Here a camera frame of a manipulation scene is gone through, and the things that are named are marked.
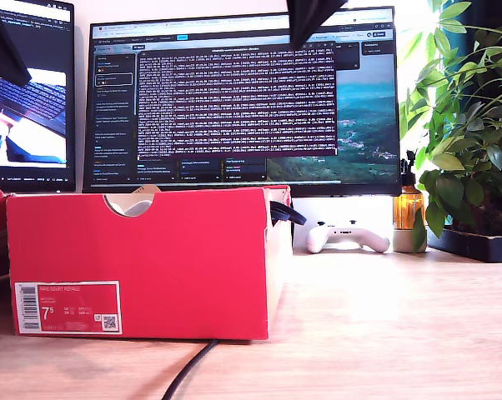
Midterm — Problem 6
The red cardboard shoebox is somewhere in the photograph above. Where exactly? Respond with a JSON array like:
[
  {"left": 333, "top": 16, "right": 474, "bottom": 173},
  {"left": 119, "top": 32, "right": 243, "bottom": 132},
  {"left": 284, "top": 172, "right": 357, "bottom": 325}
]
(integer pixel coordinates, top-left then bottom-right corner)
[{"left": 0, "top": 172, "right": 294, "bottom": 342}]

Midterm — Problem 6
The small black computer monitor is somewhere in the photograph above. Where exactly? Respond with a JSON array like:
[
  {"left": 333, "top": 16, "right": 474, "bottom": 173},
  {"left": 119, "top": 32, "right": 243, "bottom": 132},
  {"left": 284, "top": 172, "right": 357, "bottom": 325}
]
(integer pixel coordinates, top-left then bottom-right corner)
[{"left": 0, "top": 0, "right": 77, "bottom": 193}]

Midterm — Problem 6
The large black computer monitor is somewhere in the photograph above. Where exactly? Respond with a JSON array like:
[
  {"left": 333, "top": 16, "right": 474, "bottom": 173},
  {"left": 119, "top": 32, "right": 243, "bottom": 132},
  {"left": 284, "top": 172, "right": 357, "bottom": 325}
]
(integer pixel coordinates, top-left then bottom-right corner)
[{"left": 82, "top": 6, "right": 404, "bottom": 197}]

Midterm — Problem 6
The green leafy houseplant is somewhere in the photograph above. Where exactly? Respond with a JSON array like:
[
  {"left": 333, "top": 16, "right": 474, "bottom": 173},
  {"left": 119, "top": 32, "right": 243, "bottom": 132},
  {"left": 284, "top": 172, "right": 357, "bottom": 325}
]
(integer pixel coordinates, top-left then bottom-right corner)
[{"left": 400, "top": 0, "right": 502, "bottom": 238}]

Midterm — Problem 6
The amber pump bottle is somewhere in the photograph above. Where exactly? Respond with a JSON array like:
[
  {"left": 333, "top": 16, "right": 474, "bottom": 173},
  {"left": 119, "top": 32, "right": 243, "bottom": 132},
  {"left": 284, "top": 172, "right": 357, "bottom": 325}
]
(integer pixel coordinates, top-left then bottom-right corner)
[{"left": 393, "top": 149, "right": 426, "bottom": 230}]

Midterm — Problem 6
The white game controller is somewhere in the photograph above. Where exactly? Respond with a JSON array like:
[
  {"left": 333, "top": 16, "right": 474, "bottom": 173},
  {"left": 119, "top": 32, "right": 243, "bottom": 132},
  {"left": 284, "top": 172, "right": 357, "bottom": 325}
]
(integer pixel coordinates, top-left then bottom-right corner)
[{"left": 305, "top": 219, "right": 392, "bottom": 254}]

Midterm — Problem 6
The pale round pot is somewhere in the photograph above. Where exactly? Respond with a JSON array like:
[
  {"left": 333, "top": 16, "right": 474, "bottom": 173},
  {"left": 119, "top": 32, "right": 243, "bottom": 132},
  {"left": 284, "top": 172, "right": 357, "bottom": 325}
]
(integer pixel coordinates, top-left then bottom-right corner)
[{"left": 392, "top": 227, "right": 429, "bottom": 254}]

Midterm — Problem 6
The black plant pot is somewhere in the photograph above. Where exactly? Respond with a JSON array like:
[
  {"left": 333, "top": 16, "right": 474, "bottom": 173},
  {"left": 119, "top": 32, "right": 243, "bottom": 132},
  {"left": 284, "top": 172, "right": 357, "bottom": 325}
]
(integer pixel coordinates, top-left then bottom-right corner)
[{"left": 427, "top": 227, "right": 502, "bottom": 263}]

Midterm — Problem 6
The black table cable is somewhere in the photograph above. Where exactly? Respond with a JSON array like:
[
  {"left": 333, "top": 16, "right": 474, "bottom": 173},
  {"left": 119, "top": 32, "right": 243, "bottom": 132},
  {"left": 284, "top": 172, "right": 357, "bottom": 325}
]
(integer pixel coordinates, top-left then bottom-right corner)
[{"left": 161, "top": 339, "right": 218, "bottom": 400}]

